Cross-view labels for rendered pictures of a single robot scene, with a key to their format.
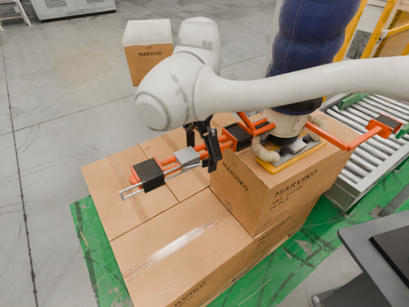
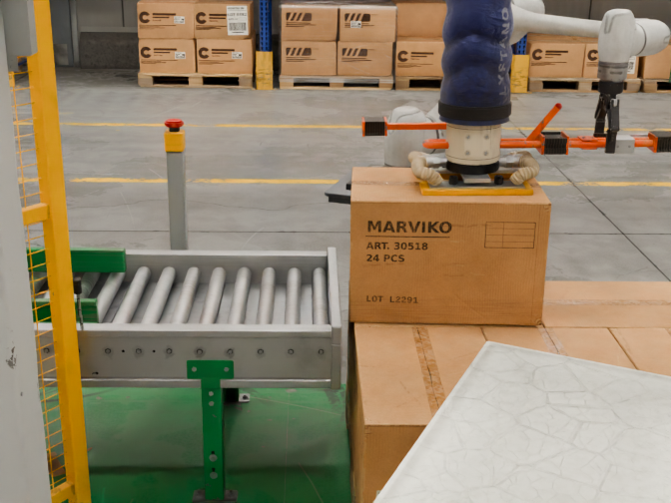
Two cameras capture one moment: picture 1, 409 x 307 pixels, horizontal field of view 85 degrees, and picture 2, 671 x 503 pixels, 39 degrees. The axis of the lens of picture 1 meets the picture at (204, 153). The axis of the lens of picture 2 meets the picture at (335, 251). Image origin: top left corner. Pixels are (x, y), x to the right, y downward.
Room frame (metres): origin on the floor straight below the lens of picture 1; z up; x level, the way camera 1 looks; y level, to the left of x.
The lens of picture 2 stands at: (3.44, 0.87, 1.75)
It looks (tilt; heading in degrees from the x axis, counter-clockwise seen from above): 20 degrees down; 213
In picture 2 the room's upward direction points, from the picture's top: 1 degrees clockwise
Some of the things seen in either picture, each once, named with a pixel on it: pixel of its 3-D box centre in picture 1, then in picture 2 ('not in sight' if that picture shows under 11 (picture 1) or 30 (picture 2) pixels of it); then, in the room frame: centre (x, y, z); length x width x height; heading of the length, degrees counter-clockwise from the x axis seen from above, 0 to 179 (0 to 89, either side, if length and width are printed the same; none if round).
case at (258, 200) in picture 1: (277, 162); (442, 243); (0.83, -0.39, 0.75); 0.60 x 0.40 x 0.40; 121
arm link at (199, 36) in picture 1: (197, 56); (619, 35); (0.53, 0.02, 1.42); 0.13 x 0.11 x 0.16; 160
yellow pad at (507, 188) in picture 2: not in sight; (475, 184); (0.86, -0.28, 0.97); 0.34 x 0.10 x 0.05; 123
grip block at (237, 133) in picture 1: (237, 136); (552, 143); (0.64, -0.12, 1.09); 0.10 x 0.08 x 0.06; 33
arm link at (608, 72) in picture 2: not in sight; (612, 71); (0.54, 0.01, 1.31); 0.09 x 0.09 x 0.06
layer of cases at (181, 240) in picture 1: (199, 194); (545, 399); (0.91, 0.03, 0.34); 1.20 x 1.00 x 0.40; 124
